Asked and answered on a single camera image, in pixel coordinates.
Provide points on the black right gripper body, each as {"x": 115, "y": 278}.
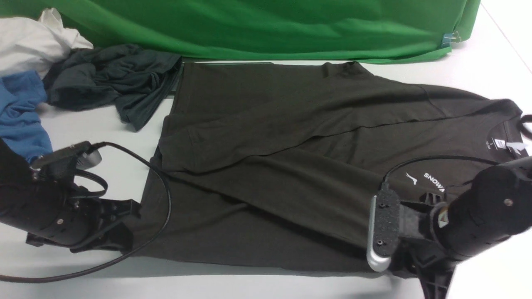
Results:
{"x": 418, "y": 244}

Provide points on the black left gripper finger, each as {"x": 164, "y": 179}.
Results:
{"x": 116, "y": 237}
{"x": 118, "y": 209}

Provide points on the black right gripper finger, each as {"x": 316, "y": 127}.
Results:
{"x": 435, "y": 281}

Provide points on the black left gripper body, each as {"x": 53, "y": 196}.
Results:
{"x": 55, "y": 212}

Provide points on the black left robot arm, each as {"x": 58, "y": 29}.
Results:
{"x": 14, "y": 169}

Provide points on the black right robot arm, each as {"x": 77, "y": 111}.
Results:
{"x": 496, "y": 207}

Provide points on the blue crumpled garment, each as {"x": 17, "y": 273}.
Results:
{"x": 20, "y": 124}

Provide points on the dark teal crumpled garment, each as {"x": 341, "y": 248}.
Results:
{"x": 133, "y": 79}

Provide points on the white crumpled garment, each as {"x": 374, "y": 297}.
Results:
{"x": 27, "y": 44}

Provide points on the blue binder clip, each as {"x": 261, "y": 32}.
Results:
{"x": 449, "y": 39}

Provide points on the green backdrop cloth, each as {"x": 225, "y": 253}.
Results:
{"x": 368, "y": 31}

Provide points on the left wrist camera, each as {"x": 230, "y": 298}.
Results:
{"x": 81, "y": 156}

